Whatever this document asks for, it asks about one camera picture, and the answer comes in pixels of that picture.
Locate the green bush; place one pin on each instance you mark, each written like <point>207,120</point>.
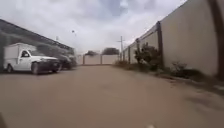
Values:
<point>148,56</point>

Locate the low bush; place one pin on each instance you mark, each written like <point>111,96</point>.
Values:
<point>181,70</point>

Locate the utility pole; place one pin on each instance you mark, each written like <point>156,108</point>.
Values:
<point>121,46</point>

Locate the grey concrete wall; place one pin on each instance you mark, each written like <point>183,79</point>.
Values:
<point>190,36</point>

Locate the dark car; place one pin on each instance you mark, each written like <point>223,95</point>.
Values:
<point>67,62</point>

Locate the tree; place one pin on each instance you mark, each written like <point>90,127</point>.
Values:
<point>110,51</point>
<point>91,53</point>

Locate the pale boundary wall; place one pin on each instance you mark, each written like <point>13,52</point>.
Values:
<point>96,59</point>

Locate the white box truck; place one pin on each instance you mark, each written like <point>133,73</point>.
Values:
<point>26,59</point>

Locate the long dark building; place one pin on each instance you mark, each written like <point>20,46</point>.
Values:
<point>20,35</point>

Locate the brown dirt road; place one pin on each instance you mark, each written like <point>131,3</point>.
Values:
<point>100,100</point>

